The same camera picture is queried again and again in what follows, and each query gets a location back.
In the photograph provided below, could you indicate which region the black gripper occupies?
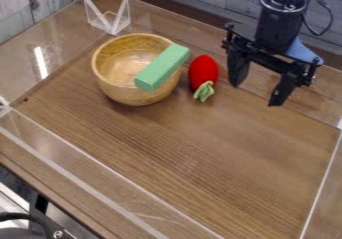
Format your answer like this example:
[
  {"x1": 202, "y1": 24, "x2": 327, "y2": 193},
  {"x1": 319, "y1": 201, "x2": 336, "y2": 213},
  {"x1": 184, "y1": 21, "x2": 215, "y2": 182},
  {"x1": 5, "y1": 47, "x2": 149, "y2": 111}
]
[{"x1": 221, "y1": 0, "x2": 323, "y2": 106}]

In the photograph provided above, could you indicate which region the red toy strawberry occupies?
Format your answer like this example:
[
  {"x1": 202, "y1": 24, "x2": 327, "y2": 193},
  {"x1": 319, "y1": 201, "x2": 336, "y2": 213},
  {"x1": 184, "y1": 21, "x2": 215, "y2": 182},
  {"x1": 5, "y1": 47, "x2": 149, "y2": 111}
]
[{"x1": 188, "y1": 55, "x2": 219, "y2": 102}]

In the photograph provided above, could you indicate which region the black cable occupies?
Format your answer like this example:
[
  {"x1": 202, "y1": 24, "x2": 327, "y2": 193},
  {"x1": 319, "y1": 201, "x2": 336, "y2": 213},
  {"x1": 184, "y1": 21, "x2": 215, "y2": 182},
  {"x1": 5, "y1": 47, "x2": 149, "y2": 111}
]
[{"x1": 0, "y1": 210, "x2": 41, "y2": 231}]

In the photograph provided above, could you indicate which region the clear acrylic stand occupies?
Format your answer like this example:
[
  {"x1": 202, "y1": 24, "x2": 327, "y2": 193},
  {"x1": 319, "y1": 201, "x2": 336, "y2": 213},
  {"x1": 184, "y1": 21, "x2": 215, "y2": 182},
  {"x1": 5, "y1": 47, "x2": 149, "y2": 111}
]
[{"x1": 82, "y1": 0, "x2": 130, "y2": 35}]

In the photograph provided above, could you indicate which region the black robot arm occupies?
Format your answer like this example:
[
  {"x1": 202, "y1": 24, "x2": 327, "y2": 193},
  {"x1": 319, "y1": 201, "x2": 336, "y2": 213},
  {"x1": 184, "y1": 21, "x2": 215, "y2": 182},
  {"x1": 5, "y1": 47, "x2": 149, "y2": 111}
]
[{"x1": 221, "y1": 0, "x2": 333, "y2": 106}]

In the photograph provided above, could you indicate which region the black metal clamp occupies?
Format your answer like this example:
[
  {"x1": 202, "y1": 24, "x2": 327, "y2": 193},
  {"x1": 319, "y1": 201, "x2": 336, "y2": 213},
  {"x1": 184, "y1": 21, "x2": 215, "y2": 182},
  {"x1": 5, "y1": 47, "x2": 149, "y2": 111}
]
[{"x1": 27, "y1": 194, "x2": 77, "y2": 239}]

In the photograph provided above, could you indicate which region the clear acrylic tray wall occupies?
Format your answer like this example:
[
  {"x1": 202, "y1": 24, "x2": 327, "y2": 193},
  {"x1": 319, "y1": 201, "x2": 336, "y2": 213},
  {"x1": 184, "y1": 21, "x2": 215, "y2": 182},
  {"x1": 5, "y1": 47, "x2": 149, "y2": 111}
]
[{"x1": 0, "y1": 96, "x2": 223, "y2": 239}]

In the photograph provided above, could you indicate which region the green rectangular block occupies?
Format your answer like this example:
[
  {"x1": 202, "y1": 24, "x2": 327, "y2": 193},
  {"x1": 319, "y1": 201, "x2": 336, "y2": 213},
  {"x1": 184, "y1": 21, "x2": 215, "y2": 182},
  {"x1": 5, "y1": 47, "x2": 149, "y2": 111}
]
[{"x1": 133, "y1": 44, "x2": 190, "y2": 92}]

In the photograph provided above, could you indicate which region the brown wooden bowl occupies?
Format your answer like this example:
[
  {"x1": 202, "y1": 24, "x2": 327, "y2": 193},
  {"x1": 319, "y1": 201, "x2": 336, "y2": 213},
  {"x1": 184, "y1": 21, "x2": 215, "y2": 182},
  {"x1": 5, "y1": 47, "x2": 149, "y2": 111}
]
[{"x1": 90, "y1": 33, "x2": 181, "y2": 106}]

